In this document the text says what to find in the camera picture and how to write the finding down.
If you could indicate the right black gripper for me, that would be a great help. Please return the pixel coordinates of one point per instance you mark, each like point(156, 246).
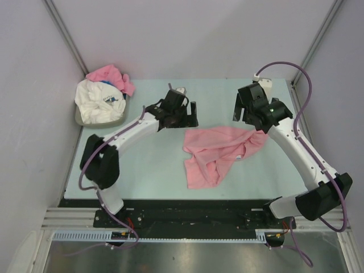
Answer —
point(238, 111)

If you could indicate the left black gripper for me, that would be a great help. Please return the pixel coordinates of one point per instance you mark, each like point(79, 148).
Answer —
point(188, 120)

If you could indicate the pink t shirt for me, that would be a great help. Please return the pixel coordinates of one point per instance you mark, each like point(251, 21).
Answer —
point(112, 75)
point(214, 151)

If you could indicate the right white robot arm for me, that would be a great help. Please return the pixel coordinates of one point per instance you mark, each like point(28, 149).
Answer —
point(325, 186)

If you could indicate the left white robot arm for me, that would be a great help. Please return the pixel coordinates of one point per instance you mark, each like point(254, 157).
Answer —
point(100, 160)

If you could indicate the blue garment in basket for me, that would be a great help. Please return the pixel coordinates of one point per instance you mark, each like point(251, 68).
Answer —
point(107, 82)

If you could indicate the pink t shirt in basket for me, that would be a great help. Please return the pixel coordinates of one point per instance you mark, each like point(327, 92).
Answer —
point(112, 75)

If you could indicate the white t shirt in basket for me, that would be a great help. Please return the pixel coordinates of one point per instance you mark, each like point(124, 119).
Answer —
point(99, 102)

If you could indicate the grey laundry basket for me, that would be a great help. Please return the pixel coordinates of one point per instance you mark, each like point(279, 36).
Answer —
point(105, 125)

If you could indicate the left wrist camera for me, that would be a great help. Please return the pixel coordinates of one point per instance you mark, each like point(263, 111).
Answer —
point(182, 90)

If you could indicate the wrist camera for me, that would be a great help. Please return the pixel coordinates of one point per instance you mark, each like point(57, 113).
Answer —
point(182, 90)
point(265, 83)

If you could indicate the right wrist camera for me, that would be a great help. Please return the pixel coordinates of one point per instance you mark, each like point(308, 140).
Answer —
point(265, 83)

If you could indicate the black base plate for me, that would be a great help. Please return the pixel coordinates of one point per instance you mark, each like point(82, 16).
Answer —
point(139, 214)

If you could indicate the slotted grey cable duct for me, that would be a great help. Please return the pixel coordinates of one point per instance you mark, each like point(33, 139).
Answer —
point(257, 236)

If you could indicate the aluminium rail frame right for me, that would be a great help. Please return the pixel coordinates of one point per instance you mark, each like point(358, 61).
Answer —
point(321, 219)

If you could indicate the right corner aluminium post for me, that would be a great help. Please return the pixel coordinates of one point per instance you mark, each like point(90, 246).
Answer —
point(323, 29)

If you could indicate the corner aluminium post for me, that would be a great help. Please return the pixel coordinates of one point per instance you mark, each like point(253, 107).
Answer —
point(323, 29)
point(65, 35)

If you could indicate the left corner aluminium post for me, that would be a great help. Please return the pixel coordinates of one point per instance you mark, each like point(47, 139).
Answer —
point(65, 35)

